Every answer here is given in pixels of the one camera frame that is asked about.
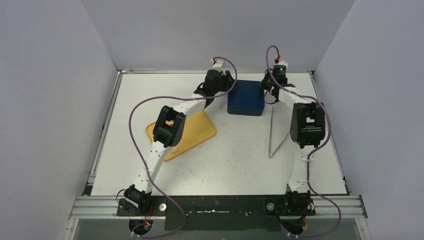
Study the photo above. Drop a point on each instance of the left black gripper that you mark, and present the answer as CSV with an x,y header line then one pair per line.
x,y
229,82

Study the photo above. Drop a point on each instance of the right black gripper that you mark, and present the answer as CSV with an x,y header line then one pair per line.
x,y
267,85

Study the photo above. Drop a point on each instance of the dark blue box lid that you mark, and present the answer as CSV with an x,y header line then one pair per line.
x,y
247,99

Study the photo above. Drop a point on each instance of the yellow plastic tray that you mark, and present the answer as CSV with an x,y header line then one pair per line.
x,y
195,132

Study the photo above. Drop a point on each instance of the metal serving tongs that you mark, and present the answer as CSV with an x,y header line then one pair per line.
x,y
279,130

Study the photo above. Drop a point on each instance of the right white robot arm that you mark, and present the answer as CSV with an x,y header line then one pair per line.
x,y
307,125

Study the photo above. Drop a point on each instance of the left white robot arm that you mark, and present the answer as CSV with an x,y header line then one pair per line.
x,y
139,192

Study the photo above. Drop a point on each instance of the white swirl chocolate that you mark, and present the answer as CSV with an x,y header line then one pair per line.
x,y
174,150

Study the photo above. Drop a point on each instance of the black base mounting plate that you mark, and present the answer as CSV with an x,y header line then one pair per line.
x,y
222,212

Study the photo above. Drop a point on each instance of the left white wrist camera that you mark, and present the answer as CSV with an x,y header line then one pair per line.
x,y
219,66

